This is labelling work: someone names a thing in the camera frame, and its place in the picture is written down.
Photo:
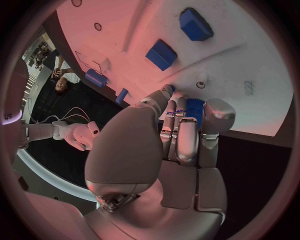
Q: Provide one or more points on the white task board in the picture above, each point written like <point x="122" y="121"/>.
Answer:
<point x="222" y="61"/>

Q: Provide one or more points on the small blue peg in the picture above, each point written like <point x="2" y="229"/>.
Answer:
<point x="173" y="88"/>

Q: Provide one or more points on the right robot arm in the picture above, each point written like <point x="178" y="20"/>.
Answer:
<point x="68" y="131"/>

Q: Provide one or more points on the blue block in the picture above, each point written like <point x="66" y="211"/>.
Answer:
<point x="161" y="55"/>
<point x="195" y="24"/>

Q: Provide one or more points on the large blue cylinder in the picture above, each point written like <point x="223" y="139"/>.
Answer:
<point x="96" y="77"/>

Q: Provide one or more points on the slim blue peg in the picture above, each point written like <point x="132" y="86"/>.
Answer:
<point x="122" y="96"/>

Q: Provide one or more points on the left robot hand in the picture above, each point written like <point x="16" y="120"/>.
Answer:
<point x="131" y="150"/>

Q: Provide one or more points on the person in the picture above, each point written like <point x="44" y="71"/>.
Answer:
<point x="70" y="75"/>

